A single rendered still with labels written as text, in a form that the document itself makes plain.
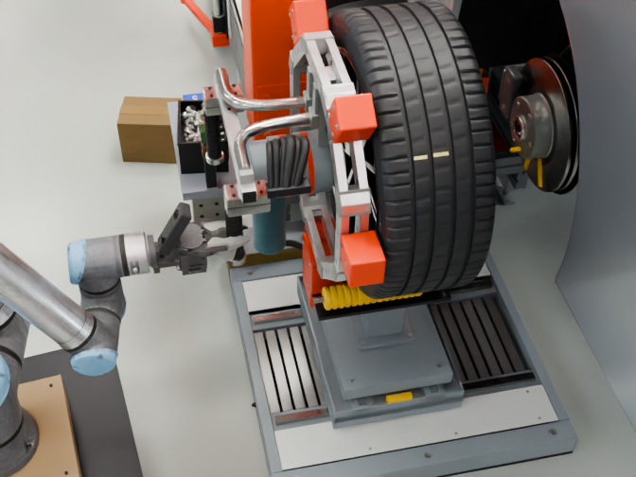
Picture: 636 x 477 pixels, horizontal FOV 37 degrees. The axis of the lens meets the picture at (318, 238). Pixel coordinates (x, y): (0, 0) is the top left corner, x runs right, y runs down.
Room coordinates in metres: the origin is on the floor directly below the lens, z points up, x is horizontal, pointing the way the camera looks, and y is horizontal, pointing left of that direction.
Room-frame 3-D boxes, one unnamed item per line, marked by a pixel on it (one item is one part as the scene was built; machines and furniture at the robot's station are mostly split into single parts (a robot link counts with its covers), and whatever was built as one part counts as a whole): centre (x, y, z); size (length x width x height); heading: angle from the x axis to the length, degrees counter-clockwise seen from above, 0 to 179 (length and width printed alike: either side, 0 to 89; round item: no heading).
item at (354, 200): (1.63, -0.01, 0.85); 0.54 x 0.07 x 0.54; 13
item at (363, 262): (1.32, -0.09, 0.85); 0.09 x 0.08 x 0.07; 13
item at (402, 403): (1.69, -0.17, 0.13); 0.50 x 0.36 x 0.10; 13
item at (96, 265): (1.34, 0.46, 0.81); 0.12 x 0.09 x 0.10; 103
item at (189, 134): (2.12, 0.34, 0.51); 0.20 x 0.14 x 0.13; 6
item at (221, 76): (1.69, 0.13, 1.03); 0.19 x 0.18 x 0.11; 103
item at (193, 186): (2.16, 0.35, 0.44); 0.43 x 0.17 x 0.03; 13
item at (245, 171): (1.50, 0.08, 1.03); 0.19 x 0.18 x 0.11; 103
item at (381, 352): (1.66, -0.18, 0.32); 0.40 x 0.30 x 0.28; 13
